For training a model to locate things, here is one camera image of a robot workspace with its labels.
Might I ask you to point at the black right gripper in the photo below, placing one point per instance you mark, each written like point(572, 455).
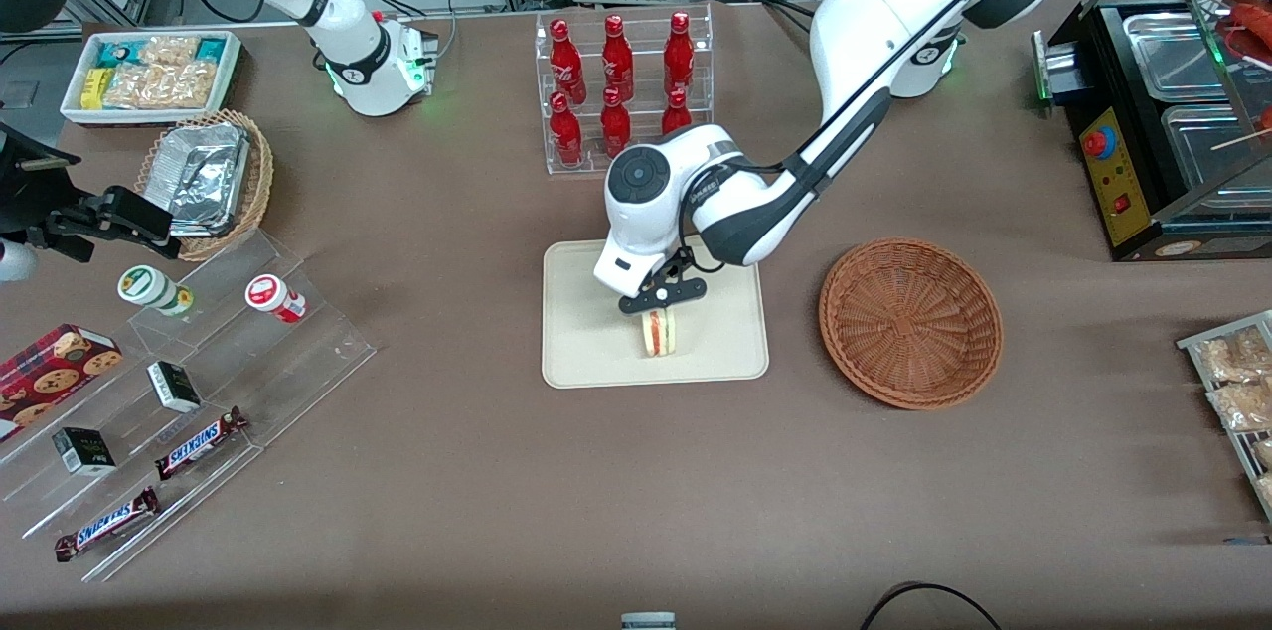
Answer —
point(30, 203)

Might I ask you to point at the sandwich with red filling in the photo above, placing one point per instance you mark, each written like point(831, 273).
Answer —
point(658, 334)

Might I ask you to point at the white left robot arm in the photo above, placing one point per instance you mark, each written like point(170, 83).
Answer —
point(894, 4)

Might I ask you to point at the beige rectangular plastic tray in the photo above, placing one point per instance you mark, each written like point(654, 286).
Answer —
point(596, 352)

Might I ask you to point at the light wicker basket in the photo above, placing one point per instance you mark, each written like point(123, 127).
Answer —
point(260, 173)

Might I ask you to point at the brown round wicker basket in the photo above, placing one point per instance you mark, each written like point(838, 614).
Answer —
point(909, 322)

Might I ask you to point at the tray of packaged snacks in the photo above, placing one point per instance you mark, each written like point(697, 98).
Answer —
point(1207, 382)

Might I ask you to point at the green lid sunflower cup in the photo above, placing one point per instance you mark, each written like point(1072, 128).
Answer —
point(149, 287)

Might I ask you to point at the silver foil packets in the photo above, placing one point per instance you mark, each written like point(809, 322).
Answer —
point(204, 178)

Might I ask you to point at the white rectangular snack bin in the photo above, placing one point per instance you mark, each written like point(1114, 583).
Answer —
point(75, 108)

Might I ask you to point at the yellow snack pack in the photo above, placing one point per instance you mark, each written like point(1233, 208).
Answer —
point(94, 86)

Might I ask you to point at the red chocolate chip cookie box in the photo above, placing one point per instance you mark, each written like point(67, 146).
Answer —
point(50, 372)

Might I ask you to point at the large clear cracker bag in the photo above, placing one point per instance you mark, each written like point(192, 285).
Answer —
point(164, 86)

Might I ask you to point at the small black carton box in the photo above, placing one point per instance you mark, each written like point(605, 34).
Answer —
point(84, 451)
point(174, 387)

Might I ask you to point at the red lid white cup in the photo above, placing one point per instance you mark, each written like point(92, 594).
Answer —
point(270, 295)

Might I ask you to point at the green snack pack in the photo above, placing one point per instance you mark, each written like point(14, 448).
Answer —
point(119, 53)

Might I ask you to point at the red cola bottle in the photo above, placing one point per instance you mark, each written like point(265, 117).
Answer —
point(617, 54)
point(565, 133)
point(679, 49)
point(615, 125)
point(566, 59)
point(676, 116)

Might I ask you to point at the small clear cracker bag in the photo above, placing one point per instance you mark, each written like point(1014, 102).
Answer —
point(169, 49)

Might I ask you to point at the teal snack pack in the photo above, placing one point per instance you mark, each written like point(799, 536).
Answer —
point(211, 49)

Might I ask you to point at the clear acrylic stepped display rack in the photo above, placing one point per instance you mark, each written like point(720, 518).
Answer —
point(298, 352)

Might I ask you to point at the Snickers chocolate bar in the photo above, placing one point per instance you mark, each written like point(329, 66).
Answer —
point(199, 443)
point(104, 524)

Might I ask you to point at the clear acrylic bottle rack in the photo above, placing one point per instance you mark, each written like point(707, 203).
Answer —
point(644, 64)

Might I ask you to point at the grey device edge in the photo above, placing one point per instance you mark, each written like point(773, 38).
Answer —
point(648, 622)

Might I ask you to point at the red emergency stop button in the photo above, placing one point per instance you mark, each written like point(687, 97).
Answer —
point(1098, 143)

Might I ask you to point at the black hot food display machine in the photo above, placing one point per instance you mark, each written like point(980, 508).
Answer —
point(1143, 213)

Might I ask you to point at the clear bag of fried snacks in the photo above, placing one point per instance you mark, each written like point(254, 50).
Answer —
point(1266, 491)
point(1264, 453)
point(1232, 357)
point(1242, 406)

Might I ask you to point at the stainless steel food pan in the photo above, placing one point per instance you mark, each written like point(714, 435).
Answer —
point(1178, 54)
point(1217, 148)

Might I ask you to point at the wooden skewer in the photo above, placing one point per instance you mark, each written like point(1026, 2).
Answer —
point(1242, 141)

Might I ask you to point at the red sausage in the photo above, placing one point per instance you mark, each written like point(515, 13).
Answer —
point(1254, 22)

